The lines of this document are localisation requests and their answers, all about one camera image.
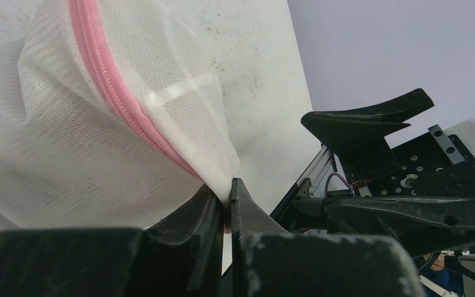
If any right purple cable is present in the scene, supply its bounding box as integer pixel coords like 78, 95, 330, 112
324, 172, 354, 194

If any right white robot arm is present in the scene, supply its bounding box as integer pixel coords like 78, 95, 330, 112
289, 88, 475, 256

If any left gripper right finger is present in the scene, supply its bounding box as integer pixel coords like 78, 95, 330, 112
230, 178, 425, 296

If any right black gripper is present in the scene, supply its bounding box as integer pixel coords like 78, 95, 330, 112
293, 88, 475, 256

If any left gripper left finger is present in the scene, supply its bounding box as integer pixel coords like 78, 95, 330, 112
0, 186, 223, 296

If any white mesh laundry bag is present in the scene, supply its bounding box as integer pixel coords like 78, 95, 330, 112
0, 1, 239, 230

